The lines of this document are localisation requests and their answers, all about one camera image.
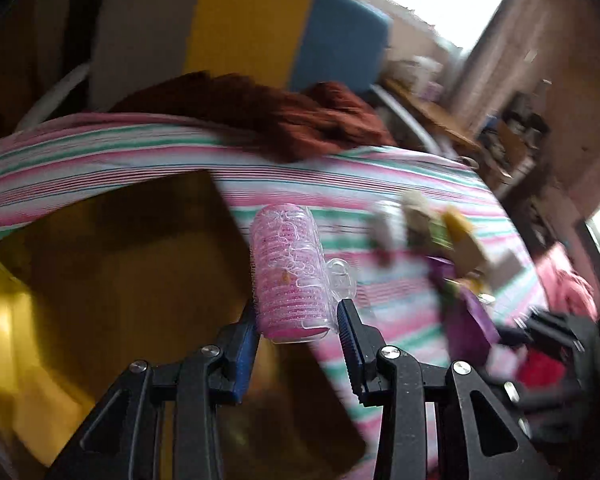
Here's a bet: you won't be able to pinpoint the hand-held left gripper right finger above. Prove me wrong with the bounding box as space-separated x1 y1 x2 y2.
336 298 556 480

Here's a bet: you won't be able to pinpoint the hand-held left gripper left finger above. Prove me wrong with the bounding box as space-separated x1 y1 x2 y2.
45 300 261 480

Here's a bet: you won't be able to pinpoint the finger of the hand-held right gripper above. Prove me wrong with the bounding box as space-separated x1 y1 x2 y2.
495 317 536 348

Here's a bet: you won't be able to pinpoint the cracker packet green edges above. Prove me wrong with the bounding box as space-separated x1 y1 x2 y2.
442 272 496 306

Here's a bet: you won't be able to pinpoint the pink hair roller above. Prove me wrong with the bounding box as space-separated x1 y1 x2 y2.
250 203 358 345

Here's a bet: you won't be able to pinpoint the maroon and gold box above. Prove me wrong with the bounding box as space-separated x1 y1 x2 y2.
0 170 368 480

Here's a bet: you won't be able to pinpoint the red object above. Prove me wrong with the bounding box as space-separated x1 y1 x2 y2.
517 350 570 388

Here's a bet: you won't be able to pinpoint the purple snack packet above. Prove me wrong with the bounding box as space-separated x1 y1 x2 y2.
427 255 501 361

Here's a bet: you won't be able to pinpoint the pink cloth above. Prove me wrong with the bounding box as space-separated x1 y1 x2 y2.
535 242 600 321

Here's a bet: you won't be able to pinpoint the yellow sponge block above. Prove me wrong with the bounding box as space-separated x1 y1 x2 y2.
442 207 523 286

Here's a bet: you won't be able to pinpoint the green paper box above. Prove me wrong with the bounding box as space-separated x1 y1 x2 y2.
420 220 453 257

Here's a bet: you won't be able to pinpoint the small white packet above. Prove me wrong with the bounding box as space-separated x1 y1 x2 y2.
370 200 406 266

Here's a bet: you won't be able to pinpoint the white fuzzy plush ball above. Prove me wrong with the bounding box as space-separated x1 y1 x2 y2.
402 192 433 228

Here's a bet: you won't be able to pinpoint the pink green striped sheet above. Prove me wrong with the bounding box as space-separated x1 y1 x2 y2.
0 112 548 480

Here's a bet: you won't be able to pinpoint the white metal tube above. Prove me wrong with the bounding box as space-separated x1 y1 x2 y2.
370 85 451 156
17 62 93 133

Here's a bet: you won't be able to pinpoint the reddish brown cloth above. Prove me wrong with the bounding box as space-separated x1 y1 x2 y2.
107 71 398 163

